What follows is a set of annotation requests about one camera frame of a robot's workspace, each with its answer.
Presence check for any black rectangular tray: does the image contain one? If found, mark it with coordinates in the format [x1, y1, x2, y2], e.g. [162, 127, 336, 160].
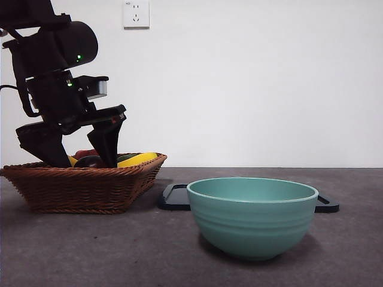
[157, 184, 341, 214]

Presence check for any white wall socket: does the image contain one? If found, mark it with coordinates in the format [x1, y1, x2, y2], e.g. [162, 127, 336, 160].
[123, 0, 150, 30]

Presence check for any red apple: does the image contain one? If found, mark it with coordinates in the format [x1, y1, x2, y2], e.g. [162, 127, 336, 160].
[74, 149, 100, 158]

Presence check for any teal ribbed bowl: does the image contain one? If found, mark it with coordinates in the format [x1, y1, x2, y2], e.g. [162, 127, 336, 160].
[187, 177, 320, 261]

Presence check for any brown wicker basket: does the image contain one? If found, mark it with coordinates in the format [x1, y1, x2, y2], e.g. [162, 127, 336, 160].
[0, 152, 168, 215]

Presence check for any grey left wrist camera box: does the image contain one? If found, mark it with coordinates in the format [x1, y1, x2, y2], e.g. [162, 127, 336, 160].
[78, 75, 109, 100]

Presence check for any dark purple plum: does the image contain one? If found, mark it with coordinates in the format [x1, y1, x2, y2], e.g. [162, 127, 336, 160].
[74, 155, 105, 169]

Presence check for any yellow banana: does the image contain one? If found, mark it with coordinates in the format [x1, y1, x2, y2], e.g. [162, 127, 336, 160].
[68, 152, 159, 169]

